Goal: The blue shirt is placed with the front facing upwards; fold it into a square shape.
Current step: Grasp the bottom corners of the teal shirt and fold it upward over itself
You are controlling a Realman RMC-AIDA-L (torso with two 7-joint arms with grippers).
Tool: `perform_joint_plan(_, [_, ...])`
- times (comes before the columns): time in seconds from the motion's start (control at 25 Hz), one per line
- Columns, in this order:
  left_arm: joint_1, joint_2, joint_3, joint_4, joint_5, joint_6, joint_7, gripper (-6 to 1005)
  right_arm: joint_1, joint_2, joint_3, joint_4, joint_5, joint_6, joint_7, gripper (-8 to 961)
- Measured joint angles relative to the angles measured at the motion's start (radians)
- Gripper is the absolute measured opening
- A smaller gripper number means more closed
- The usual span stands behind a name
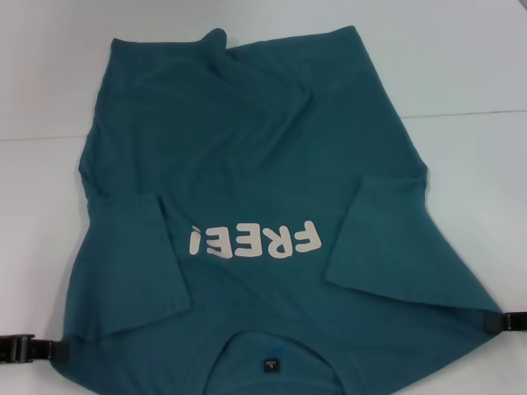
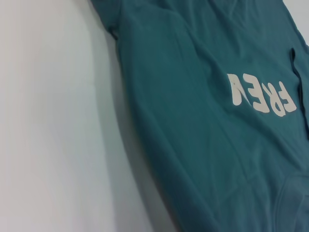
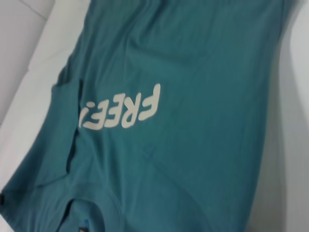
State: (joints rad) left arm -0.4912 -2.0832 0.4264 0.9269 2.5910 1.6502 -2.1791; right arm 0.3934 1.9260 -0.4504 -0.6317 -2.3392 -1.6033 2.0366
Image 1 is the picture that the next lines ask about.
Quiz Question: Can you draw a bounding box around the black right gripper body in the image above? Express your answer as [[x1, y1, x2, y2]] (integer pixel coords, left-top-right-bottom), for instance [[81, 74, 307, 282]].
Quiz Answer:
[[505, 311, 527, 332]]

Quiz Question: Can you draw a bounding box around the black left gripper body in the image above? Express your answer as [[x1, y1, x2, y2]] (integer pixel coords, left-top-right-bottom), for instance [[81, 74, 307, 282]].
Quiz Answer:
[[0, 332, 34, 365]]

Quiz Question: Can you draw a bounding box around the teal t-shirt with white lettering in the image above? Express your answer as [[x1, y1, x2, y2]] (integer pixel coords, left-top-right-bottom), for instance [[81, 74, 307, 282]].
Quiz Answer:
[[49, 25, 506, 395]]

